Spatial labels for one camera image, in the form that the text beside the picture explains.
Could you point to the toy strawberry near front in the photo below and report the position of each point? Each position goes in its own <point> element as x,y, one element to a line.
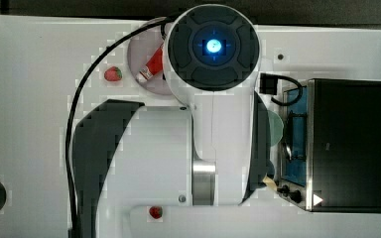
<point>156,212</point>

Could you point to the red ketchup bottle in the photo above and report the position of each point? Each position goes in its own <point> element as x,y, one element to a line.
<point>153,66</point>

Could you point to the toy strawberry near plate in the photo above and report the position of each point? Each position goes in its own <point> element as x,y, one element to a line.
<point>113,74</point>

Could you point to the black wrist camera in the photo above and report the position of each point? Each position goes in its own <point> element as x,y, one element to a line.
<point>268,84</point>

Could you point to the pink round plate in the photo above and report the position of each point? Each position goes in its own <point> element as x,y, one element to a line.
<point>141,51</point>

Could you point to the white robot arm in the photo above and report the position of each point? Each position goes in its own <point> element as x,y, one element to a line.
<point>209,148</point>

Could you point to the black toaster oven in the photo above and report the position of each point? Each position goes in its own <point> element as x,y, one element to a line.
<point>330,153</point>

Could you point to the dark blue small plate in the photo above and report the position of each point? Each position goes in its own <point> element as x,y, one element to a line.
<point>270,170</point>

